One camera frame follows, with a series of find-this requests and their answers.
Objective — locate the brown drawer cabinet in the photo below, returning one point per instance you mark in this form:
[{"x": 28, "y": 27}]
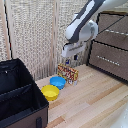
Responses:
[{"x": 110, "y": 50}]

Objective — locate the blue bowl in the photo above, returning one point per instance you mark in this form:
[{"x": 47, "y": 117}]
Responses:
[{"x": 58, "y": 81}]

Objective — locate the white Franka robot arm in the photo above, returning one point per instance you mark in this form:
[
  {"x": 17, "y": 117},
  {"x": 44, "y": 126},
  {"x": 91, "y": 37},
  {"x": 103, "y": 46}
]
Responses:
[{"x": 80, "y": 20}]

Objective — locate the black fabric storage box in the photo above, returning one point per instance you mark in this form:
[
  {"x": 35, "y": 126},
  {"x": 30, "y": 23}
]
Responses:
[{"x": 18, "y": 96}]

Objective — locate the woven bamboo screen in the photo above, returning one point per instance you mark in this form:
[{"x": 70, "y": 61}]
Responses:
[{"x": 33, "y": 33}]

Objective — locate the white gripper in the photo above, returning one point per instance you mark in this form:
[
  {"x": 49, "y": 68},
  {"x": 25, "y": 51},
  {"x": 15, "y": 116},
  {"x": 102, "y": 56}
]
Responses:
[{"x": 72, "y": 49}]

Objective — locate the yellow bowl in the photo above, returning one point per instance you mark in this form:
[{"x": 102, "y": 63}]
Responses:
[{"x": 50, "y": 92}]

